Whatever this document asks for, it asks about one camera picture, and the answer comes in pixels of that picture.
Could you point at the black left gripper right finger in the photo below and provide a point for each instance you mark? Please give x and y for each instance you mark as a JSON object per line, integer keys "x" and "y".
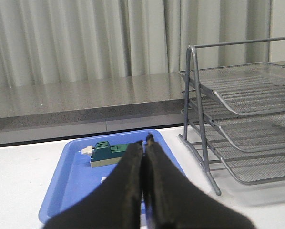
{"x": 173, "y": 202}

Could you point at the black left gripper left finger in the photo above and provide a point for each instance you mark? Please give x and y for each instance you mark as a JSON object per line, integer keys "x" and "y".
{"x": 114, "y": 204}

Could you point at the mesh tray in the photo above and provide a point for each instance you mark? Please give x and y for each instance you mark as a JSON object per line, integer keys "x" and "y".
{"x": 249, "y": 169}
{"x": 243, "y": 90}
{"x": 247, "y": 134}

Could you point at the blue plastic tray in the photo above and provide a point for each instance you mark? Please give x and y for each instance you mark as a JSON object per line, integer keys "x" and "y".
{"x": 74, "y": 178}

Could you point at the green terminal block module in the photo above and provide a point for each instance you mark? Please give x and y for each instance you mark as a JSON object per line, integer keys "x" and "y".
{"x": 103, "y": 153}

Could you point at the grey stone counter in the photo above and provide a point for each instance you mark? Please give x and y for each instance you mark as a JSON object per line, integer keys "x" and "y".
{"x": 38, "y": 113}

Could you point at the white pleated curtain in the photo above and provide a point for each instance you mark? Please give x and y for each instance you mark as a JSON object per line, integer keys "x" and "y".
{"x": 49, "y": 41}

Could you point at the grey metal rack frame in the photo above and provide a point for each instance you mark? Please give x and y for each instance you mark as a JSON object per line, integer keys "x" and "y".
{"x": 235, "y": 115}

